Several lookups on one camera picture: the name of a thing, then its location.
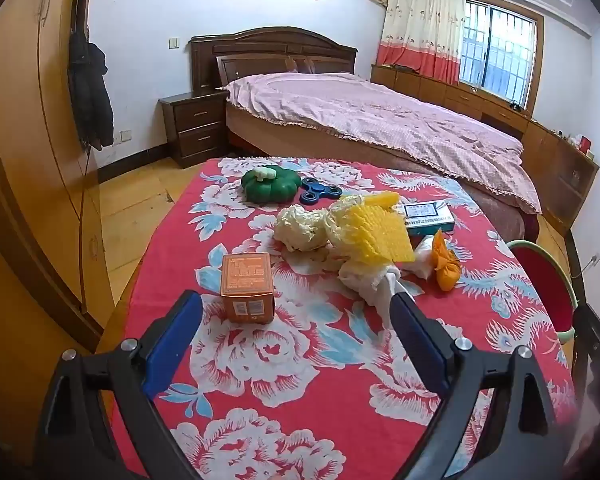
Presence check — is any long light wooden cabinet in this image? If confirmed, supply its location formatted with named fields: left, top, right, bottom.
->
left=370, top=64, right=600, bottom=236

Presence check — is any wooden wardrobe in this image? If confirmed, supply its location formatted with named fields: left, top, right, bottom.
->
left=0, top=0, right=106, bottom=356

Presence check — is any blue fidget spinner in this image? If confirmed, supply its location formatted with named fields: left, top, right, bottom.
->
left=298, top=177, right=342, bottom=206

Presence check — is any yellow honeycomb sponge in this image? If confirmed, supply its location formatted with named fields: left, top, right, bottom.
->
left=330, top=192, right=415, bottom=263

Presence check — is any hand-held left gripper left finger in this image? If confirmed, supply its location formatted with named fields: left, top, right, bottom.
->
left=32, top=290, right=203, bottom=480

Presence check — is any pink checked blanket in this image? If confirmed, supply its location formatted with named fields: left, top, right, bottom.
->
left=225, top=72, right=543, bottom=213

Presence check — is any green pumpkin toy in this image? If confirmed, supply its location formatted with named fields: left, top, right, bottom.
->
left=241, top=166, right=299, bottom=205

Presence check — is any cream paper ball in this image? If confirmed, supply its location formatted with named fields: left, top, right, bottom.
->
left=272, top=204, right=331, bottom=253

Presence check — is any red floral tablecloth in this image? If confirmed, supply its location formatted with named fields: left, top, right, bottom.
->
left=107, top=156, right=581, bottom=480

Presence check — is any dark hanging jacket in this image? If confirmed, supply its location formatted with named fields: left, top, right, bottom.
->
left=69, top=30, right=115, bottom=152

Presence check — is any orange bag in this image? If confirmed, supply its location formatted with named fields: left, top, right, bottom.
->
left=431, top=230, right=461, bottom=292

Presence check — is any cream and red curtain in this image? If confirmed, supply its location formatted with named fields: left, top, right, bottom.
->
left=376, top=0, right=467, bottom=86

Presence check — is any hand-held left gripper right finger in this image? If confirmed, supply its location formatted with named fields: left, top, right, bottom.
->
left=389, top=290, right=576, bottom=480

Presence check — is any dark wooden bed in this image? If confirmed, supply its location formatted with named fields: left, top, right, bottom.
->
left=189, top=26, right=541, bottom=241

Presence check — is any orange cardboard box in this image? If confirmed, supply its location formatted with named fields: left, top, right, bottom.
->
left=220, top=253, right=275, bottom=323

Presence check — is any white plastic bag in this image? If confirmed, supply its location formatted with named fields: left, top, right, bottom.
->
left=339, top=255, right=403, bottom=311

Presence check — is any red bin with green rim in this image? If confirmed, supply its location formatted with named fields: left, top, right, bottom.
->
left=507, top=240, right=578, bottom=343

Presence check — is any barred window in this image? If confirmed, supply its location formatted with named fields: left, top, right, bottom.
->
left=459, top=0, right=545, bottom=111

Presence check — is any teal and white box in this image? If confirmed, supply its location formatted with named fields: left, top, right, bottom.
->
left=397, top=201, right=456, bottom=237

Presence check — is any dark wooden nightstand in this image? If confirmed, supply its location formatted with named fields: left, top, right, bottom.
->
left=159, top=91, right=229, bottom=169

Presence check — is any white tissue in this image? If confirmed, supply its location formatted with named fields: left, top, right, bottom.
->
left=412, top=235, right=437, bottom=279

